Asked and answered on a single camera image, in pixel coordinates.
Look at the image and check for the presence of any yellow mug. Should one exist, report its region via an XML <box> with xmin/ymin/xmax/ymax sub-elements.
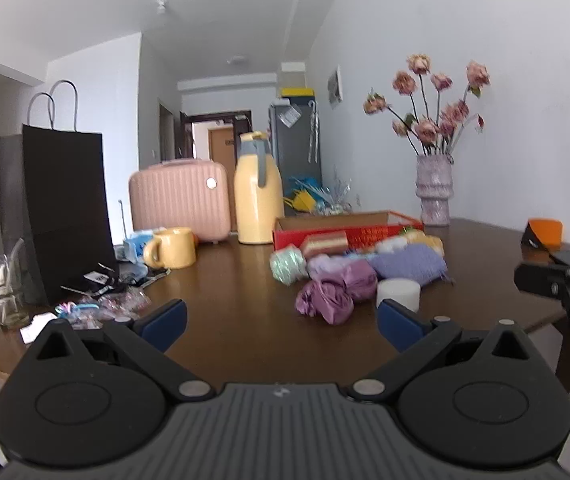
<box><xmin>143</xmin><ymin>227</ymin><xmax>197</xmax><ymax>270</ymax></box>

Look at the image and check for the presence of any black paper bag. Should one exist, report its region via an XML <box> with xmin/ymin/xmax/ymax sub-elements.
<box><xmin>22</xmin><ymin>80</ymin><xmax>118</xmax><ymax>306</ymax></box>

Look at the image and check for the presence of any orange black wedge box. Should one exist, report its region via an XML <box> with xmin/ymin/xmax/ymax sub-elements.
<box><xmin>521</xmin><ymin>218</ymin><xmax>564</xmax><ymax>250</ymax></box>

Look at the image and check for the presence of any grey refrigerator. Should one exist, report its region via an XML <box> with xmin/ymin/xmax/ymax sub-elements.
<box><xmin>269</xmin><ymin>101</ymin><xmax>323</xmax><ymax>202</ymax></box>

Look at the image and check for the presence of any mint iridescent roll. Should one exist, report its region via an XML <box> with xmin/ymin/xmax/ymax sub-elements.
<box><xmin>270</xmin><ymin>244</ymin><xmax>309</xmax><ymax>287</ymax></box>

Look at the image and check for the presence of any brown wooden door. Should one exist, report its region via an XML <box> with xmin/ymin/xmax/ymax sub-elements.
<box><xmin>208</xmin><ymin>128</ymin><xmax>237</xmax><ymax>162</ymax></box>

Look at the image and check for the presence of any silver tinsel basket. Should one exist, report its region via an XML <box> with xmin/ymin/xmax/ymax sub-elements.
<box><xmin>322</xmin><ymin>166</ymin><xmax>355</xmax><ymax>216</ymax></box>

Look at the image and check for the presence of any pile of small plastic packets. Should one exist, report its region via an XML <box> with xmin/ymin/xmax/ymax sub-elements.
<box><xmin>55</xmin><ymin>260</ymin><xmax>172</xmax><ymax>332</ymax></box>

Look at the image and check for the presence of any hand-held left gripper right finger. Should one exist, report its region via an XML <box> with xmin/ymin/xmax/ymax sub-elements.
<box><xmin>351</xmin><ymin>298</ymin><xmax>548</xmax><ymax>402</ymax></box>

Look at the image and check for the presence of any pink ribbed suitcase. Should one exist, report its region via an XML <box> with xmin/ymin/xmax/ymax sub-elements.
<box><xmin>129</xmin><ymin>158</ymin><xmax>232</xmax><ymax>245</ymax></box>

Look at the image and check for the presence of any white box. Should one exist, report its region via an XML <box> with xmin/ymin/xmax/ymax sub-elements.
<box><xmin>280</xmin><ymin>61</ymin><xmax>309</xmax><ymax>88</ymax></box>

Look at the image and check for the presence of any clear glass jar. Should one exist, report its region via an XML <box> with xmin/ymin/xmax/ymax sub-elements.
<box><xmin>0</xmin><ymin>294</ymin><xmax>31</xmax><ymax>331</ymax></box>

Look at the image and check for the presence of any blue yellow toy pile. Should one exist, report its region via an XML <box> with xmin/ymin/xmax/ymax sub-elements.
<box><xmin>285</xmin><ymin>176</ymin><xmax>327</xmax><ymax>214</ymax></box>

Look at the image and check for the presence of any yellow thermos jug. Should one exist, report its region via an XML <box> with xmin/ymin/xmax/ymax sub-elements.
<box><xmin>233</xmin><ymin>131</ymin><xmax>285</xmax><ymax>246</ymax></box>

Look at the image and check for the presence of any lilac textured vase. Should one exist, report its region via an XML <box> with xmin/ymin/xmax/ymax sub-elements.
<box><xmin>416</xmin><ymin>154</ymin><xmax>453</xmax><ymax>227</ymax></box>

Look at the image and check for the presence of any dark wooden door frame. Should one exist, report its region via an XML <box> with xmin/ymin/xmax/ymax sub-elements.
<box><xmin>180</xmin><ymin>110</ymin><xmax>252</xmax><ymax>162</ymax></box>

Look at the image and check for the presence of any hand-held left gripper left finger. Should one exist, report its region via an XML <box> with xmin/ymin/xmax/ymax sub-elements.
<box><xmin>25</xmin><ymin>298</ymin><xmax>215</xmax><ymax>402</ymax></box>

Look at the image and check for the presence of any white paper tag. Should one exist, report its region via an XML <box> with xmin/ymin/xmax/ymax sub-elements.
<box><xmin>20</xmin><ymin>312</ymin><xmax>59</xmax><ymax>344</ymax></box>

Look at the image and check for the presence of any red cardboard box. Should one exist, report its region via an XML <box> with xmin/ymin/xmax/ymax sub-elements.
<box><xmin>272</xmin><ymin>210</ymin><xmax>425</xmax><ymax>253</ymax></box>

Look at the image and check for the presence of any blue tissue pack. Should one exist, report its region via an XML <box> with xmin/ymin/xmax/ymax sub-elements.
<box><xmin>124</xmin><ymin>230</ymin><xmax>167</xmax><ymax>264</ymax></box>

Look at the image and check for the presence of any yellow fluffy puff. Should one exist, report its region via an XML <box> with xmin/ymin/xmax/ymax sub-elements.
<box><xmin>405</xmin><ymin>230</ymin><xmax>444</xmax><ymax>257</ymax></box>

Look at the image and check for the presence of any white fluffy puff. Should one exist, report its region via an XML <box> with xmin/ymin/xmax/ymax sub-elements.
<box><xmin>375</xmin><ymin>236</ymin><xmax>409</xmax><ymax>256</ymax></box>

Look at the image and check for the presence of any framed wall panel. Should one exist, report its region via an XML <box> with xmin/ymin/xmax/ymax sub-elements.
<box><xmin>328</xmin><ymin>65</ymin><xmax>344</xmax><ymax>110</ymax></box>

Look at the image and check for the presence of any lavender knitted cloth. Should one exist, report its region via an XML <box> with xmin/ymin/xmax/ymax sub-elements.
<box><xmin>367</xmin><ymin>243</ymin><xmax>454</xmax><ymax>287</ymax></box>

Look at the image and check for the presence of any white round sponge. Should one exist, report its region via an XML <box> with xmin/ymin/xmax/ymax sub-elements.
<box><xmin>376</xmin><ymin>278</ymin><xmax>422</xmax><ymax>311</ymax></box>

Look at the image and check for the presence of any bunch of dried pink roses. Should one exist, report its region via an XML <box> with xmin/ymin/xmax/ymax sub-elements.
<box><xmin>363</xmin><ymin>53</ymin><xmax>492</xmax><ymax>158</ymax></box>

